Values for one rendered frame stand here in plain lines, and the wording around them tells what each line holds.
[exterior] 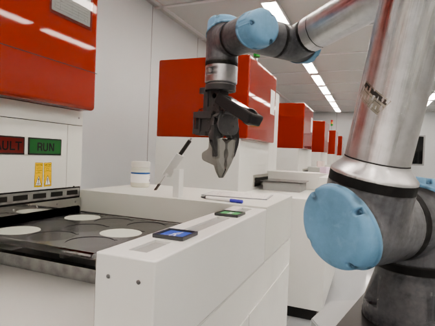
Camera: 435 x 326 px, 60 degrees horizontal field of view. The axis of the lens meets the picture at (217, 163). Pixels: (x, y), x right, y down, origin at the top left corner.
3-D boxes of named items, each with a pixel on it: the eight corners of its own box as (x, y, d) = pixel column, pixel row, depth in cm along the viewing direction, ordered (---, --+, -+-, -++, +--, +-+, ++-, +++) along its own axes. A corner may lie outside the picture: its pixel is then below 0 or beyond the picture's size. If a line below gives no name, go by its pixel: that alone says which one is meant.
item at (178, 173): (160, 196, 112) (162, 152, 111) (167, 195, 115) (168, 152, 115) (178, 198, 110) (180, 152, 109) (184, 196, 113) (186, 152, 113)
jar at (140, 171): (126, 186, 138) (127, 160, 138) (137, 185, 144) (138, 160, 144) (142, 187, 135) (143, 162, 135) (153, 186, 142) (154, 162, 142)
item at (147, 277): (91, 354, 51) (94, 251, 50) (230, 257, 102) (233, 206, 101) (150, 371, 47) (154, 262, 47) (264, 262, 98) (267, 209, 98)
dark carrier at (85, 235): (-28, 234, 85) (-28, 231, 85) (81, 214, 116) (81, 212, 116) (93, 255, 72) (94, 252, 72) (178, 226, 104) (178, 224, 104)
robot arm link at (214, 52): (219, 8, 80) (200, 19, 87) (217, 60, 80) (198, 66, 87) (249, 17, 84) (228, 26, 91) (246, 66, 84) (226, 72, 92)
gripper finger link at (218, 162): (206, 176, 89) (208, 137, 89) (224, 178, 85) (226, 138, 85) (197, 176, 87) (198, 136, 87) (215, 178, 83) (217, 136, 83)
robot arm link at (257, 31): (294, 13, 77) (260, 28, 86) (250, 0, 71) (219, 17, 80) (292, 52, 77) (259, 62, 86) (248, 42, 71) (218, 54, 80)
